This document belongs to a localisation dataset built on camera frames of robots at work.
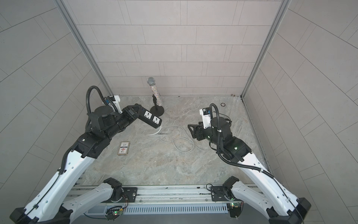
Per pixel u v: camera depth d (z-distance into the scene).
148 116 0.64
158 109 1.05
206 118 0.59
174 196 0.72
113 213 0.65
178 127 0.98
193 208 0.68
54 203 0.36
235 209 0.69
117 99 0.57
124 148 0.86
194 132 0.59
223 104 1.12
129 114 0.54
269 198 0.40
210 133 0.60
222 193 0.71
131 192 0.72
